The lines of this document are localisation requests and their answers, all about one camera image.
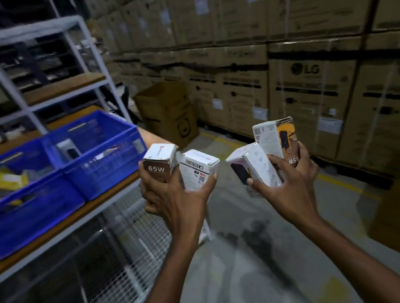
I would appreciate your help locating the person's left hand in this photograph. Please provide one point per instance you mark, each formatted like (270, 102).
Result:
(181, 207)

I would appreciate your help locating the person's right hand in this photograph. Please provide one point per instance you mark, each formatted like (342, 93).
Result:
(294, 196)

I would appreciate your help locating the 65W orange charger box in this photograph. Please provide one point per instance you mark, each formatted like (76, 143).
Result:
(195, 172)

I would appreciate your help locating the white charger box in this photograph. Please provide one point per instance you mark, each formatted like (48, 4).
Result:
(256, 164)

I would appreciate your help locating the blue plastic crate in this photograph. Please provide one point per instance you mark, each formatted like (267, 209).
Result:
(104, 176)
(19, 228)

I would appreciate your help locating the person's left forearm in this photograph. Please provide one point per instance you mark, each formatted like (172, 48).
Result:
(160, 298)

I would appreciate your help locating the dark metal storage rack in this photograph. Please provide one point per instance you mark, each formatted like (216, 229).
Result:
(34, 65)

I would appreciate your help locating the open brown cardboard box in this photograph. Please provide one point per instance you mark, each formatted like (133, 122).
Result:
(166, 117)

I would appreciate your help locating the white metal shelving rack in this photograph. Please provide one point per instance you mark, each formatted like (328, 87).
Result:
(63, 86)

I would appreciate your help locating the stack of large cardboard cartons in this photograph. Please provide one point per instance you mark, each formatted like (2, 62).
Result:
(276, 7)

